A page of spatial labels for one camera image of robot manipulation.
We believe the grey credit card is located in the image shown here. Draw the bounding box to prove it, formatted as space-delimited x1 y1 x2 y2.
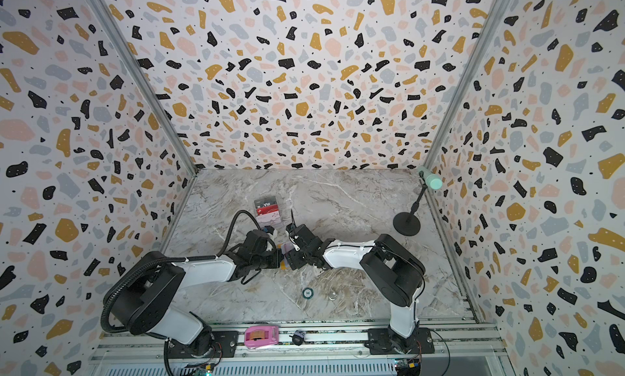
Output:
254 196 278 209

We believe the yellow leather card holder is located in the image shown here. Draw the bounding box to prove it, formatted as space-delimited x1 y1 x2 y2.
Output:
277 245 288 270

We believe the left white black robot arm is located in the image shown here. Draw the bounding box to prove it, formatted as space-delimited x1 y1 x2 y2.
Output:
100 226 283 346

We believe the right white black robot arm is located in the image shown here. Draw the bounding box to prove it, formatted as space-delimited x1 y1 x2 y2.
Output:
286 223 426 354

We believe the clear acrylic card box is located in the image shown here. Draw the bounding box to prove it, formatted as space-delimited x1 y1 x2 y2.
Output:
254 204 282 229

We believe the pink tape dispenser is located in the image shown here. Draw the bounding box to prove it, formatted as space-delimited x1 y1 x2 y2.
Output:
244 325 279 349

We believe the small black knob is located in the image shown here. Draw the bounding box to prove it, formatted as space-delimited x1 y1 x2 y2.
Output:
290 330 305 346

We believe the black microphone stand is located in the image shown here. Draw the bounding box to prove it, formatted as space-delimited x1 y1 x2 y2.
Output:
392 184 428 237

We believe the green circuit board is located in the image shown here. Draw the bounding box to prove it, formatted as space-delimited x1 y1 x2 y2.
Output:
192 363 216 376

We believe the right circuit board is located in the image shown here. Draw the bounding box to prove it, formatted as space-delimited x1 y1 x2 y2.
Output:
395 357 422 376

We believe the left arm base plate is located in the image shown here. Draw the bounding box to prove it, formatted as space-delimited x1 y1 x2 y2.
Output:
165 330 239 361

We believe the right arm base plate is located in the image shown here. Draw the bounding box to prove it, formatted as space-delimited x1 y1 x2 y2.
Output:
364 327 435 355

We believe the left black corrugated cable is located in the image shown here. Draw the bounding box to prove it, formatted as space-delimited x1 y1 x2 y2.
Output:
99 209 262 334

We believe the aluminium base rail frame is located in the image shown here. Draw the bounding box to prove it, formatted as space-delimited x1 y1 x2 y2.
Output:
85 317 515 375

